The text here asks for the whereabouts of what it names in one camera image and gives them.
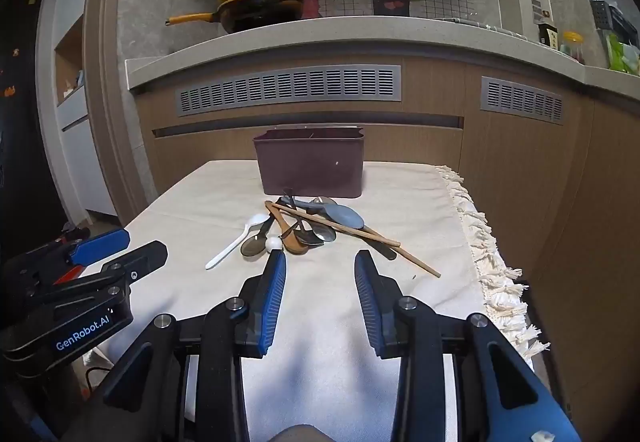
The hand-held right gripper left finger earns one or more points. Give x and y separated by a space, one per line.
272 292

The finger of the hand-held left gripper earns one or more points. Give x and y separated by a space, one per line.
100 242
145 258

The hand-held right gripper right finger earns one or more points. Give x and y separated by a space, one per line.
367 292

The small white round-ended utensil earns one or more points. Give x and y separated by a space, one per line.
273 243

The dark translucent plastic spoon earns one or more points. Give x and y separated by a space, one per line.
255 246

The white plastic spoon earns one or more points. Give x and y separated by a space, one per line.
240 237

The blue plastic spoon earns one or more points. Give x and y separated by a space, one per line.
345 217

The purple plastic utensil holder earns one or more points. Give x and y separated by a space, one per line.
310 161

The brown wooden spoon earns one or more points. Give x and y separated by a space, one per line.
295 244

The cream fringed tablecloth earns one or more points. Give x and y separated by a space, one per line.
200 202

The white shelf unit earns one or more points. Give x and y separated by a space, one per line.
75 131

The black refrigerator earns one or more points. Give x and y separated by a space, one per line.
25 121

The wooden kitchen cabinet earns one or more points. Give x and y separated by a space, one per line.
500 171

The long grey vent grille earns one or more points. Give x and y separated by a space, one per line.
290 89

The short grey vent grille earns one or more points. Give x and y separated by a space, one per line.
522 99

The grey stone kitchen counter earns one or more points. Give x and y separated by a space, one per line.
350 34

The yellow frying pan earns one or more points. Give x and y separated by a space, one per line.
260 9

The dark seasoning box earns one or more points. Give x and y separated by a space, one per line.
547 35

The yellow-lidded jar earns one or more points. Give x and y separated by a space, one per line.
571 46

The green plastic bag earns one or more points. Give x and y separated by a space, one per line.
622 54

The black wall rack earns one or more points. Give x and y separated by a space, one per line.
612 16

